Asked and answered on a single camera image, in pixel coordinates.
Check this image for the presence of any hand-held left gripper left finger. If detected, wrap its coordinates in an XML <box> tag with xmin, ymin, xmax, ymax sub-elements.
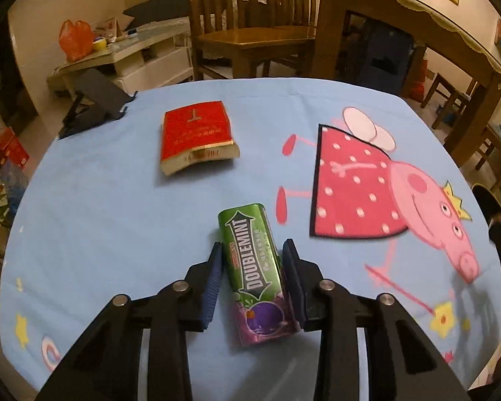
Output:
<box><xmin>35</xmin><ymin>242</ymin><xmax>224</xmax><ymax>401</ymax></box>

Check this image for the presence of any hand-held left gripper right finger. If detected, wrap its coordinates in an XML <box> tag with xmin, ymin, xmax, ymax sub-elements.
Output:
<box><xmin>282</xmin><ymin>238</ymin><xmax>470</xmax><ymax>401</ymax></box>

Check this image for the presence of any green and purple gum tin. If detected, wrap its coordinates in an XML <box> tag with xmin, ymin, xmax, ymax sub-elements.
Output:
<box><xmin>217</xmin><ymin>203</ymin><xmax>301</xmax><ymax>347</ymax></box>

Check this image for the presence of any blue cartoon printed tablecloth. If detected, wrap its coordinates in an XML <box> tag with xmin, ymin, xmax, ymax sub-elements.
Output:
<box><xmin>0</xmin><ymin>76</ymin><xmax>501</xmax><ymax>401</ymax></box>

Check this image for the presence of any red cigarette pack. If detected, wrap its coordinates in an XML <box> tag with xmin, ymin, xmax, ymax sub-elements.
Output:
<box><xmin>159</xmin><ymin>101</ymin><xmax>239</xmax><ymax>175</ymax></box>

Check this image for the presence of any blue gift box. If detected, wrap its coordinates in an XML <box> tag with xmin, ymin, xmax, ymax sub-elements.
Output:
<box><xmin>0</xmin><ymin>161</ymin><xmax>30</xmax><ymax>214</ymax></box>

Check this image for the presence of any black folding phone stand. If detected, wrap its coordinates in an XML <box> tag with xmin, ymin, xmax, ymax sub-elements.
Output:
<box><xmin>58</xmin><ymin>68</ymin><xmax>139</xmax><ymax>140</ymax></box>

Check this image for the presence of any white coffee table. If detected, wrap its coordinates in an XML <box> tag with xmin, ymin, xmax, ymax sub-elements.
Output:
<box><xmin>47</xmin><ymin>19</ymin><xmax>195</xmax><ymax>95</ymax></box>

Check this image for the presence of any red bag under table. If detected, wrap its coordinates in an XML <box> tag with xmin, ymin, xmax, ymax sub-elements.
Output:
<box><xmin>403</xmin><ymin>58</ymin><xmax>429</xmax><ymax>101</ymax></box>

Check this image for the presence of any dark blue plastic stool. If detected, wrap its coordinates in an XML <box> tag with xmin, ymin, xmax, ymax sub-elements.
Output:
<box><xmin>344</xmin><ymin>21</ymin><xmax>414</xmax><ymax>97</ymax></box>

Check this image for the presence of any red gift box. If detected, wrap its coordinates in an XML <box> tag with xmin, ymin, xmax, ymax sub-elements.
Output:
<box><xmin>0</xmin><ymin>127</ymin><xmax>30</xmax><ymax>172</ymax></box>

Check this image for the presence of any wooden dining table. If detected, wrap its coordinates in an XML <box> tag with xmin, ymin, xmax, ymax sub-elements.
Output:
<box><xmin>316</xmin><ymin>0</ymin><xmax>501</xmax><ymax>168</ymax></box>

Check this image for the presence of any beige printed bag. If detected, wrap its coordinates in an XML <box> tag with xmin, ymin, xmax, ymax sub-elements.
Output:
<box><xmin>94</xmin><ymin>17</ymin><xmax>134</xmax><ymax>42</ymax></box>

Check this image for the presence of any red plastic bag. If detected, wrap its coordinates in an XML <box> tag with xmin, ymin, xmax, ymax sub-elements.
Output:
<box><xmin>58</xmin><ymin>19</ymin><xmax>96</xmax><ymax>62</ymax></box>

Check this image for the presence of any sofa with grey backrest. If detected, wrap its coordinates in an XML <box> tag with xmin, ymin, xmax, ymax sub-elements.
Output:
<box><xmin>123</xmin><ymin>0</ymin><xmax>193</xmax><ymax>30</ymax></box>

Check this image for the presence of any lace-edged table cover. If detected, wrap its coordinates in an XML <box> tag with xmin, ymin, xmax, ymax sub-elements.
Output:
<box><xmin>317</xmin><ymin>0</ymin><xmax>501</xmax><ymax>90</ymax></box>

